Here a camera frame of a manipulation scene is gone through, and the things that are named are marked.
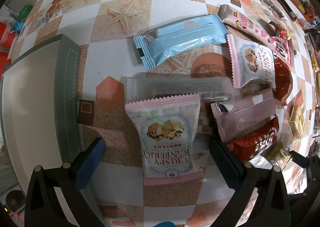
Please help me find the red kitkat style bar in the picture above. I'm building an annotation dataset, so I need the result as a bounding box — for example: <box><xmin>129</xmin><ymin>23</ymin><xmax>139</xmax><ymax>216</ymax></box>
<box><xmin>227</xmin><ymin>117</ymin><xmax>279</xmax><ymax>162</ymax></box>

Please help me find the mauve pink snack wrapper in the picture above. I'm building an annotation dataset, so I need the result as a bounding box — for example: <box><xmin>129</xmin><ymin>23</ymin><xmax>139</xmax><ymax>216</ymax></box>
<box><xmin>211</xmin><ymin>89</ymin><xmax>276</xmax><ymax>143</ymax></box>

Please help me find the red foil snack bag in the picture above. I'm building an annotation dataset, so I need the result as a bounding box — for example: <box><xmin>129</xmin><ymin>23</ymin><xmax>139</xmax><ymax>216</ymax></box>
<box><xmin>274</xmin><ymin>58</ymin><xmax>293</xmax><ymax>106</ymax></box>

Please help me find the crispy cranberry snack pack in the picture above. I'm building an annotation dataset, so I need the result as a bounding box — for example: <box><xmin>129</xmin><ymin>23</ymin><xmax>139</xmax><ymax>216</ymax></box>
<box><xmin>125</xmin><ymin>93</ymin><xmax>203</xmax><ymax>186</ymax></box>

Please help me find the light blue snack wrapper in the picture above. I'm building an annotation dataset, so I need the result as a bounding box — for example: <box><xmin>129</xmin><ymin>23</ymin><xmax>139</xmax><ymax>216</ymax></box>
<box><xmin>133</xmin><ymin>13</ymin><xmax>229</xmax><ymax>70</ymax></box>

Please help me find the gold wrapped candy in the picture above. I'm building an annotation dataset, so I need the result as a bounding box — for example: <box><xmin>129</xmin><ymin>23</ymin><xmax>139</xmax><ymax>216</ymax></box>
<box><xmin>289</xmin><ymin>105</ymin><xmax>306</xmax><ymax>139</ymax></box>

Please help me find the grey cardboard box tray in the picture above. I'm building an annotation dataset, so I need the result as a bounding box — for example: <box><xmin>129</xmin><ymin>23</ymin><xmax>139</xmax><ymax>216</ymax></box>
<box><xmin>0</xmin><ymin>33</ymin><xmax>106</xmax><ymax>227</ymax></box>

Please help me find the transparent dark biscuit pack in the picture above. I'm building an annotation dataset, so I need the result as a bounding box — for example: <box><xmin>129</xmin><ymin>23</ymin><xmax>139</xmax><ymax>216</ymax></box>
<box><xmin>125</xmin><ymin>75</ymin><xmax>235</xmax><ymax>103</ymax></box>

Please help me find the long pink candy pack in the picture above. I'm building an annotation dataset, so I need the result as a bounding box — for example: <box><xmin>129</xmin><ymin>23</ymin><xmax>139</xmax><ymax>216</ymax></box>
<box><xmin>219</xmin><ymin>4</ymin><xmax>294</xmax><ymax>67</ymax></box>

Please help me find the green plastic cup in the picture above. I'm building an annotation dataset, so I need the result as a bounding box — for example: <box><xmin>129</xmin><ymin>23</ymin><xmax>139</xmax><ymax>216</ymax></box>
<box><xmin>17</xmin><ymin>4</ymin><xmax>33</xmax><ymax>22</ymax></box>

